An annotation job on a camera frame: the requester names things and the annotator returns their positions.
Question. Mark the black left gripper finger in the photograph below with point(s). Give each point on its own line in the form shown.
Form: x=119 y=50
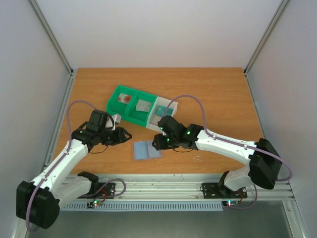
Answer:
x=123 y=138
x=124 y=133

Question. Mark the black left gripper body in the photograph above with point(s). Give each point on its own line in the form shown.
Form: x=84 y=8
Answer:
x=107 y=139

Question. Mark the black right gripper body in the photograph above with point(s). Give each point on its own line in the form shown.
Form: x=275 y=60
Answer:
x=158 y=143

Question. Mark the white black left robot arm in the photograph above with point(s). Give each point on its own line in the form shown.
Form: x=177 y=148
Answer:
x=39 y=201

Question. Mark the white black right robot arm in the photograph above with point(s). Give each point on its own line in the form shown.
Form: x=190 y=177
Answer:
x=261 y=166

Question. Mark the teal credit card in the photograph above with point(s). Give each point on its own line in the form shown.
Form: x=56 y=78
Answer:
x=163 y=111

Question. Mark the silver grey card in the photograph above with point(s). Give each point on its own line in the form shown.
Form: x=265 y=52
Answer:
x=143 y=106

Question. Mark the red patterned card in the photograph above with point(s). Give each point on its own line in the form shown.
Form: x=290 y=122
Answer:
x=124 y=98

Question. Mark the green double storage bin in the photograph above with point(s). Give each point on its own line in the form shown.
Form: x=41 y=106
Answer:
x=128 y=110

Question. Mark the white storage bin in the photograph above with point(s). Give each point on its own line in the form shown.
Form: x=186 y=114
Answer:
x=153 y=120

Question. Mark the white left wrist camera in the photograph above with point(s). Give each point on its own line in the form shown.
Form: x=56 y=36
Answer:
x=113 y=121

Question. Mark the aluminium front rail frame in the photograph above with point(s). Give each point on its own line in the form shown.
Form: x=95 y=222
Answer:
x=185 y=187

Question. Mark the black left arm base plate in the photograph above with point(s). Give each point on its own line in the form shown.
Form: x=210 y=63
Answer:
x=108 y=190

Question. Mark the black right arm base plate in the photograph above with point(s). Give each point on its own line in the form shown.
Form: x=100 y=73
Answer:
x=211 y=190

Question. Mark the grey slotted cable duct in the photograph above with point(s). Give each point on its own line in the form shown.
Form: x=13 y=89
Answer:
x=135 y=206

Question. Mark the left aluminium corner post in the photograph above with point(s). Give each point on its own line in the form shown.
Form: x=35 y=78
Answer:
x=43 y=21

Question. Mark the aluminium corner post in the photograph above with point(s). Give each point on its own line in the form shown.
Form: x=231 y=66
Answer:
x=43 y=21
x=266 y=35

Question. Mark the right aluminium corner post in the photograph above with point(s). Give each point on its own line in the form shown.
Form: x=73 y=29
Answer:
x=266 y=35

